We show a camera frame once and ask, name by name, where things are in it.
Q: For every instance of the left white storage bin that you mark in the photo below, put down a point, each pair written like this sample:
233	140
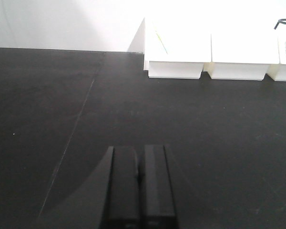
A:
172	49

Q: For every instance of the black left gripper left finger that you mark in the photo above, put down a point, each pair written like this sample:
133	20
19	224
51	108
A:
122	206

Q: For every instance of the right white storage bin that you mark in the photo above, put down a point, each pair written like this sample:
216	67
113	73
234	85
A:
278	71

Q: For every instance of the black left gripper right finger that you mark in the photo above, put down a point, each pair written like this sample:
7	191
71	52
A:
157	200

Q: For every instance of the white storage bin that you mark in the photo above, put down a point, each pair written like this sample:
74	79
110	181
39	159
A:
278	71
172	49
237	56

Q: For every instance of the middle white storage bin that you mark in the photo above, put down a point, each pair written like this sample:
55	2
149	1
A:
237	56

